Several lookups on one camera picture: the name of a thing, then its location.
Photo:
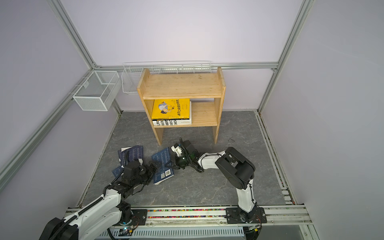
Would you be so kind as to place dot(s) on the white book black lettering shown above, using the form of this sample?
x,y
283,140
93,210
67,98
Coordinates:
x,y
174,122

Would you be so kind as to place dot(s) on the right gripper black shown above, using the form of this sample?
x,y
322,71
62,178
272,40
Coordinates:
x,y
176,163

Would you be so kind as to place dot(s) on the white mesh box basket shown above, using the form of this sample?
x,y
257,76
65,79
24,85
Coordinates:
x,y
98,91

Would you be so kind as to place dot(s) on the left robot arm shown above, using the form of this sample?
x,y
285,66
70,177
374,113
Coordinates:
x,y
108,209

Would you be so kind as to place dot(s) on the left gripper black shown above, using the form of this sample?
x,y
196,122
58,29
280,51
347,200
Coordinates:
x,y
150,172

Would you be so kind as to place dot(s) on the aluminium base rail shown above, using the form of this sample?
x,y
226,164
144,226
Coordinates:
x,y
185,217

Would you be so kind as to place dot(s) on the white slotted cable duct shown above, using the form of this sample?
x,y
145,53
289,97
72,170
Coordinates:
x,y
198,233

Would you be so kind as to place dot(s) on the yellow book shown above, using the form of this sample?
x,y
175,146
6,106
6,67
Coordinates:
x,y
171,109

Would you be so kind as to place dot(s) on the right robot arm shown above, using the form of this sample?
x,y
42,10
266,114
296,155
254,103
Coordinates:
x,y
237,169

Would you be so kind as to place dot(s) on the white wire rack basket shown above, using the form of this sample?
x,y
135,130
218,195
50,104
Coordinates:
x,y
132,71

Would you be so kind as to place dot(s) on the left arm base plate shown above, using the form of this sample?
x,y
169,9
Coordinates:
x,y
135,217

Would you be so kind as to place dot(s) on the dark blue book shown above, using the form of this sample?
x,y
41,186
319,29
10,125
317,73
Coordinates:
x,y
161,159
131,154
117,171

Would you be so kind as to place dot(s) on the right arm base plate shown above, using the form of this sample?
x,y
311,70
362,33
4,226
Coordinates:
x,y
238,216

